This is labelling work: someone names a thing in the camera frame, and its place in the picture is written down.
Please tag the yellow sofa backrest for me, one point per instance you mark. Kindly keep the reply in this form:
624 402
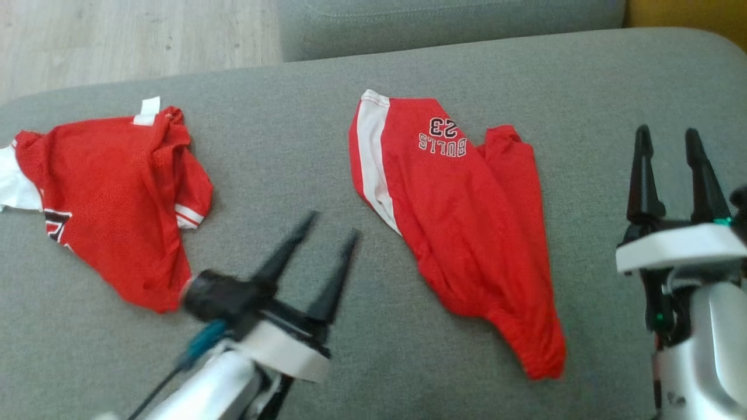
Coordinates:
688 17

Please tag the red shorts with white stripe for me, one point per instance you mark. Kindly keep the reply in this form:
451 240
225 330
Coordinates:
467 221

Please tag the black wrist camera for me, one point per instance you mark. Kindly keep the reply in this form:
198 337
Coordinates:
741 204
222 297

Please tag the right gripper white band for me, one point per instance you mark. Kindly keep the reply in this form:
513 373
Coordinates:
677 248

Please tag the grey sofa seat cushion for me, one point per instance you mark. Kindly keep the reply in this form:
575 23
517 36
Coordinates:
455 29

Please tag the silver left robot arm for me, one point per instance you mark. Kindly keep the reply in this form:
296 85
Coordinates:
216 391

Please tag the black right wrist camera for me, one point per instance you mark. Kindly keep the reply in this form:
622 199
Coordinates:
741 204

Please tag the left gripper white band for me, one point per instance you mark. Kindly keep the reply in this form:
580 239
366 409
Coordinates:
292 350

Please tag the red jersey with white sleeves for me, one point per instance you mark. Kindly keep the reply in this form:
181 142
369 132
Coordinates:
117 192

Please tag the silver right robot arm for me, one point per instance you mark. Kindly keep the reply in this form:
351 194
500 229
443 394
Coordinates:
712 361

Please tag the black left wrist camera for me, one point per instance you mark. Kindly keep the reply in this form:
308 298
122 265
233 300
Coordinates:
222 297

